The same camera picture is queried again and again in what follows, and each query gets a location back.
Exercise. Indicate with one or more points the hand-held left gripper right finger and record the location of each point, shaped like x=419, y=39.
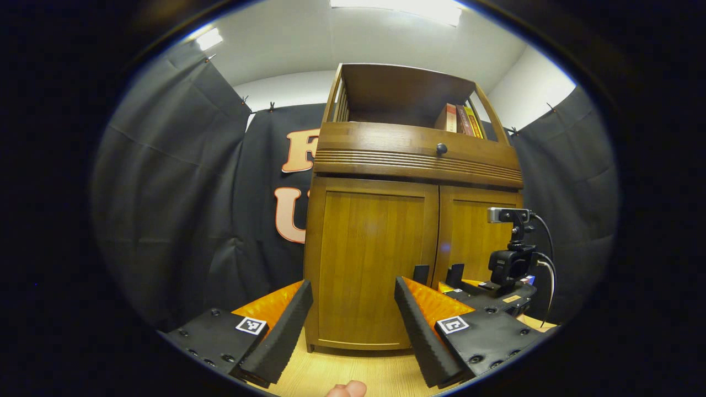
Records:
x=419, y=336

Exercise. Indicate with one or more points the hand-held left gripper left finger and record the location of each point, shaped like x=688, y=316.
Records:
x=287, y=331

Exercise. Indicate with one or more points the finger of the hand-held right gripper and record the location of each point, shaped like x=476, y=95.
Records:
x=479, y=284
x=507, y=303

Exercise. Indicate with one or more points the wooden shoe cabinet door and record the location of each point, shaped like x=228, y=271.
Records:
x=369, y=248
x=469, y=231

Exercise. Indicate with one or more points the wooden double-door shoe cabinet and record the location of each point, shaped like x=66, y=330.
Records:
x=402, y=88

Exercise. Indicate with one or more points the ribbed wooden cabinet drawer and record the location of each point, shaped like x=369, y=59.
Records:
x=375, y=146

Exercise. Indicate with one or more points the black round drawer knob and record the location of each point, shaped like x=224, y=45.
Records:
x=442, y=149

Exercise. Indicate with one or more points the dark brown book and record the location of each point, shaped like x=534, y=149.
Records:
x=464, y=121

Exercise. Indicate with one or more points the red book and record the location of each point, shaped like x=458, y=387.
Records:
x=451, y=118

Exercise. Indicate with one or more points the black backdrop cloth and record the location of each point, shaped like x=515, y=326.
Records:
x=165, y=193

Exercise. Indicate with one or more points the large ceiling light panel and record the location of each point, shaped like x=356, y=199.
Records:
x=397, y=8

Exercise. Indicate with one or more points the small ceiling light panel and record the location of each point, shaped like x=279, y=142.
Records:
x=209, y=38

